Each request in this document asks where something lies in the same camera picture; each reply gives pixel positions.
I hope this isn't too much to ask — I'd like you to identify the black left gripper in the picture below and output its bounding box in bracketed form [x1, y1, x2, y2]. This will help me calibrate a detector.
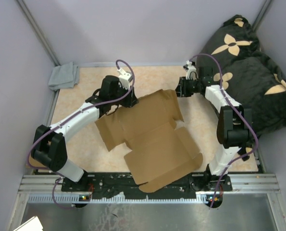
[110, 83, 139, 108]

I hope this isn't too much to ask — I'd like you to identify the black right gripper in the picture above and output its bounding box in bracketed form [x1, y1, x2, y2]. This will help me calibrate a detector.
[171, 77, 202, 98]

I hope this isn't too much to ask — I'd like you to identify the brown cardboard box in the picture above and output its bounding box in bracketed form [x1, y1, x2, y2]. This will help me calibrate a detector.
[96, 90, 203, 193]

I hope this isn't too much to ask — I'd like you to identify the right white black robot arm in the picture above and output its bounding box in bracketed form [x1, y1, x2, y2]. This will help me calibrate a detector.
[175, 61, 251, 191]

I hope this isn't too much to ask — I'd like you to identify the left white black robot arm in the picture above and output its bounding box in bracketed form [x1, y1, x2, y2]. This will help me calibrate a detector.
[30, 72, 138, 191]

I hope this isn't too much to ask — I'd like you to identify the black flower pattern pillow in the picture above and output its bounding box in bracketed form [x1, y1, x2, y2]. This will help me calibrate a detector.
[196, 15, 286, 136]

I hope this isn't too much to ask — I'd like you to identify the light blue folded cloth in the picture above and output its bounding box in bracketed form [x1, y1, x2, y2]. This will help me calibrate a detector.
[48, 62, 79, 91]

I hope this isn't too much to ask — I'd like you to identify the small brown cardboard piece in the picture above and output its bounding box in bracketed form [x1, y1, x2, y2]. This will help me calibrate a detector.
[26, 156, 45, 168]

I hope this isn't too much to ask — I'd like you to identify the white paper sheet corner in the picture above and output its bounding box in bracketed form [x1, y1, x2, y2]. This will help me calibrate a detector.
[14, 216, 43, 231]

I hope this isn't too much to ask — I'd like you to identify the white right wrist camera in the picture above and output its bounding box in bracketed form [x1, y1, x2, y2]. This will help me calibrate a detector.
[183, 60, 197, 80]

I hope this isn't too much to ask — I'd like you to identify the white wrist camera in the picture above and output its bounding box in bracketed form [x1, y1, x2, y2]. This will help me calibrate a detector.
[183, 60, 197, 80]
[117, 68, 133, 90]

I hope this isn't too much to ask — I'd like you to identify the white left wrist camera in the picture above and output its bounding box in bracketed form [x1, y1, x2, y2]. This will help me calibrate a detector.
[117, 68, 133, 90]

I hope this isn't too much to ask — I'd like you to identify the right grey aluminium frame post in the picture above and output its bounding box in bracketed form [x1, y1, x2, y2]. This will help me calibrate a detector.
[252, 0, 273, 31]

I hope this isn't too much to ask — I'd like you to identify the grey aluminium frame post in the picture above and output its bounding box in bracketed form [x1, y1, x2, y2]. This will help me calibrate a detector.
[15, 0, 61, 66]
[252, 0, 273, 31]

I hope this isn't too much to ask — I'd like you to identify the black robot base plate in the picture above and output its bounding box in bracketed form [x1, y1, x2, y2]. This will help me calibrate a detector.
[61, 171, 233, 208]

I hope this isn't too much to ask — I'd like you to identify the aluminium rail front frame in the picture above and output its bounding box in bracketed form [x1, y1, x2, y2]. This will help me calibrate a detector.
[8, 172, 286, 231]

